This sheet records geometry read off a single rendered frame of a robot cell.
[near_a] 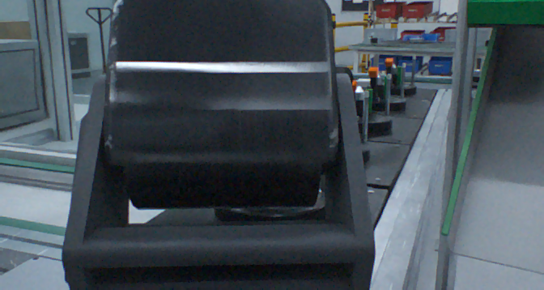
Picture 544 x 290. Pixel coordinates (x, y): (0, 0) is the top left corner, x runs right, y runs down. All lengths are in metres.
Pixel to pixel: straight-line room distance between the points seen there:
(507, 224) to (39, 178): 0.72
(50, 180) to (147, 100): 0.79
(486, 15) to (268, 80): 0.34
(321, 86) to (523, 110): 0.44
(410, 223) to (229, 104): 0.51
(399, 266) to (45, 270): 0.34
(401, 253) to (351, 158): 0.41
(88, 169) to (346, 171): 0.07
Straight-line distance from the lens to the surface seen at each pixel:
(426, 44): 5.77
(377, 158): 0.86
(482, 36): 5.96
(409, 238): 0.60
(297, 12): 0.17
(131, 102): 0.16
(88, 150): 0.16
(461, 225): 0.52
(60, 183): 0.94
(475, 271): 0.78
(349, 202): 0.15
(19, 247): 0.62
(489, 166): 0.55
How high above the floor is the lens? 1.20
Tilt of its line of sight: 14 degrees down
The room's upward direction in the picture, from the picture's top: straight up
